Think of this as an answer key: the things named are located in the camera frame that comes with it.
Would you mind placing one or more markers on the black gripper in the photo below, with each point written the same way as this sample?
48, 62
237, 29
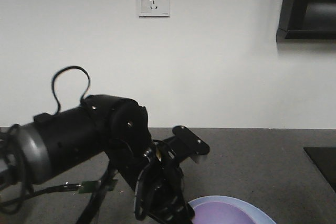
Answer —
157, 181

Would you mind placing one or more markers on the purple plastic bowl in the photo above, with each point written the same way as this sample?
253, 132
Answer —
220, 213

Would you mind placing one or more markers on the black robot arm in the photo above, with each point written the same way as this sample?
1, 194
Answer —
34, 153

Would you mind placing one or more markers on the light blue plate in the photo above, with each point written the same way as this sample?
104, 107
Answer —
257, 215

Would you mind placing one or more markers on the black induction cooktop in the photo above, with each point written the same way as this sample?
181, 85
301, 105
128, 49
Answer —
324, 159

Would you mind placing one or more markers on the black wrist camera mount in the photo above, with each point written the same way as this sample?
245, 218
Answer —
184, 144

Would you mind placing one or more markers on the green circuit board with cable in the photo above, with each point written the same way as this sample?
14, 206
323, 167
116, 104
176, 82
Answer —
86, 186

